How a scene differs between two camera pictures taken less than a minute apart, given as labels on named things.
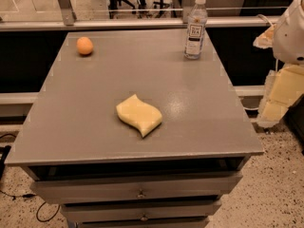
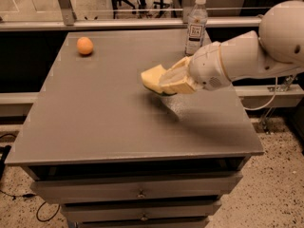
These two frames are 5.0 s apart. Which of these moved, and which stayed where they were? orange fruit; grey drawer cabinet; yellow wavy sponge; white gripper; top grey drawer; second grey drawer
Moved: white gripper; yellow wavy sponge
Stayed: top grey drawer; orange fruit; second grey drawer; grey drawer cabinet
